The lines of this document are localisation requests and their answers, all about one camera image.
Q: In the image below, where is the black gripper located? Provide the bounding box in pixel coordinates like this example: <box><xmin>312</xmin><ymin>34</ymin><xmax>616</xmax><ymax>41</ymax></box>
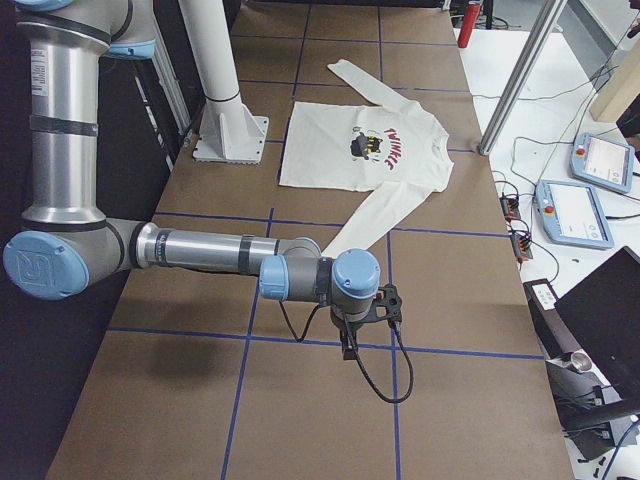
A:
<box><xmin>333</xmin><ymin>310</ymin><xmax>367</xmax><ymax>360</ymax></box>

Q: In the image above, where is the cream long sleeve shirt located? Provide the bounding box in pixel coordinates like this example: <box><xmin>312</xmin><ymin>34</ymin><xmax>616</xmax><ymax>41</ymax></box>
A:
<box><xmin>280</xmin><ymin>59</ymin><xmax>453</xmax><ymax>258</ymax></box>

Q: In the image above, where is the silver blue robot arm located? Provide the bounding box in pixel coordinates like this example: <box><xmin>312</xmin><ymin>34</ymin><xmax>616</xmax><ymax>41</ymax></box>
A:
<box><xmin>3</xmin><ymin>1</ymin><xmax>389</xmax><ymax>360</ymax></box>

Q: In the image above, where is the black orange connector box near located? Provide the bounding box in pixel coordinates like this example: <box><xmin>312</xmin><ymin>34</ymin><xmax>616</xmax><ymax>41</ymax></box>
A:
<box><xmin>510</xmin><ymin>231</ymin><xmax>533</xmax><ymax>264</ymax></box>

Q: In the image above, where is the black orange connector box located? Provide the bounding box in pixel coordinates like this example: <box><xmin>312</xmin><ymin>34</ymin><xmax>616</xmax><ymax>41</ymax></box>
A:
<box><xmin>499</xmin><ymin>196</ymin><xmax>521</xmax><ymax>221</ymax></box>
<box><xmin>510</xmin><ymin>231</ymin><xmax>533</xmax><ymax>264</ymax></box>

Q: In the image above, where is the black box white label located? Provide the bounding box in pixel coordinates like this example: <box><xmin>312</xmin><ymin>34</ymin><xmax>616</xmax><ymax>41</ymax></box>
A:
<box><xmin>523</xmin><ymin>279</ymin><xmax>582</xmax><ymax>359</ymax></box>

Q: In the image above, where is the black orange connector box far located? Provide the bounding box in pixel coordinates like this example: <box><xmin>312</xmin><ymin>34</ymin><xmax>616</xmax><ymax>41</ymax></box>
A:
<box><xmin>499</xmin><ymin>196</ymin><xmax>521</xmax><ymax>221</ymax></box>

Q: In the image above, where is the silver metal cup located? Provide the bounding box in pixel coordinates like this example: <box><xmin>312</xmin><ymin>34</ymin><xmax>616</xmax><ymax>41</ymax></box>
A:
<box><xmin>560</xmin><ymin>351</ymin><xmax>593</xmax><ymax>374</ymax></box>

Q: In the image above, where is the black monitor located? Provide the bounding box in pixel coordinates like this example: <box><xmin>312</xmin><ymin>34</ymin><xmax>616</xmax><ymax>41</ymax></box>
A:
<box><xmin>556</xmin><ymin>247</ymin><xmax>640</xmax><ymax>398</ymax></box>

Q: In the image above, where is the near teach pendant tablet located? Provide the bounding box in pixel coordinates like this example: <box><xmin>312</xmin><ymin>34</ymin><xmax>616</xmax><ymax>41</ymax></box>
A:
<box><xmin>535</xmin><ymin>180</ymin><xmax>614</xmax><ymax>250</ymax></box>

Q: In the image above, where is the teach pendant tablet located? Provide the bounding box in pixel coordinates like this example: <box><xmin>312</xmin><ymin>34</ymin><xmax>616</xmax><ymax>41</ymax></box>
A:
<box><xmin>570</xmin><ymin>133</ymin><xmax>635</xmax><ymax>194</ymax></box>
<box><xmin>535</xmin><ymin>180</ymin><xmax>614</xmax><ymax>250</ymax></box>

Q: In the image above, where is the far teach pendant tablet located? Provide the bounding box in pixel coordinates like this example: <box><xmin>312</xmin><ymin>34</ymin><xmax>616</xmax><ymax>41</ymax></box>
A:
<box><xmin>570</xmin><ymin>133</ymin><xmax>635</xmax><ymax>194</ymax></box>

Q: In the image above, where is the red cylinder bottle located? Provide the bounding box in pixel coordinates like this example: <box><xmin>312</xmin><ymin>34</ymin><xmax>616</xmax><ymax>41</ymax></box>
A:
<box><xmin>457</xmin><ymin>0</ymin><xmax>482</xmax><ymax>49</ymax></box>

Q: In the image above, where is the wooden board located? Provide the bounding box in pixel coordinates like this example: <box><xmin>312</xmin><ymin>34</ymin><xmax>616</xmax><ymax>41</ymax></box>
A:
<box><xmin>589</xmin><ymin>42</ymin><xmax>639</xmax><ymax>123</ymax></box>

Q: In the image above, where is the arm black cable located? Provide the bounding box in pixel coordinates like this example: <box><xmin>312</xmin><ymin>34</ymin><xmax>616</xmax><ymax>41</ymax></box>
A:
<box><xmin>277</xmin><ymin>298</ymin><xmax>414</xmax><ymax>403</ymax></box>

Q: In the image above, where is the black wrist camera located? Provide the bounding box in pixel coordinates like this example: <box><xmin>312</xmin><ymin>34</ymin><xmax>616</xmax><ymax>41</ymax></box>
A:
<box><xmin>369</xmin><ymin>283</ymin><xmax>402</xmax><ymax>324</ymax></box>

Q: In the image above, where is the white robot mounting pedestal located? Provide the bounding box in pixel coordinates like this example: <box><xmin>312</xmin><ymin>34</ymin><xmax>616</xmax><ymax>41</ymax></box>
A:
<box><xmin>179</xmin><ymin>0</ymin><xmax>269</xmax><ymax>164</ymax></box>

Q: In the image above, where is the aluminium frame post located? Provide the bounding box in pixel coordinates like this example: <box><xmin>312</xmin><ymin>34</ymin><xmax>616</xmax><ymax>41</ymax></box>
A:
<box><xmin>478</xmin><ymin>0</ymin><xmax>568</xmax><ymax>156</ymax></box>

